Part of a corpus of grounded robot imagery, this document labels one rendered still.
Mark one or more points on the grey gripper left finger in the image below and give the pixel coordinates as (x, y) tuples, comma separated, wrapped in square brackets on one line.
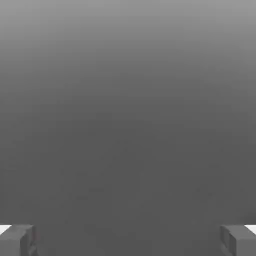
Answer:
[(14, 240)]

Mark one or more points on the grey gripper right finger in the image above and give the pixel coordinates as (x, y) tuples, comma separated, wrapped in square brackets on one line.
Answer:
[(240, 241)]

